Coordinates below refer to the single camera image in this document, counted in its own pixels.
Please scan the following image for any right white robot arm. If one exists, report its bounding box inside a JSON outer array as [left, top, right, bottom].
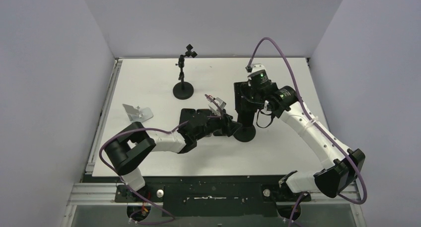
[[234, 70, 365, 201]]

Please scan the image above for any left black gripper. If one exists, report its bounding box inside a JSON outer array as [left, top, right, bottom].
[[195, 111, 241, 141]]

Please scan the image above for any black phone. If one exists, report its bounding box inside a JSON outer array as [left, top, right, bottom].
[[196, 109, 213, 118], [179, 108, 196, 124], [235, 99, 257, 127]]

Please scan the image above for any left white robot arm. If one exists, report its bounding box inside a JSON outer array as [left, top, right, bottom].
[[100, 108, 242, 202]]

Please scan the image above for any aluminium rail left edge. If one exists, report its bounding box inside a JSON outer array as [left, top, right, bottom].
[[84, 58, 123, 174]]

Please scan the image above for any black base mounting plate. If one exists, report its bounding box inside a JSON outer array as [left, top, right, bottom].
[[82, 174, 315, 221]]

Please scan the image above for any black phone stand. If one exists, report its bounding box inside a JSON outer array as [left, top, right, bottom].
[[234, 125, 256, 143], [172, 44, 198, 100]]

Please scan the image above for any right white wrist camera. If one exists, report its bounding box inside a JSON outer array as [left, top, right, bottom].
[[246, 64, 268, 80]]

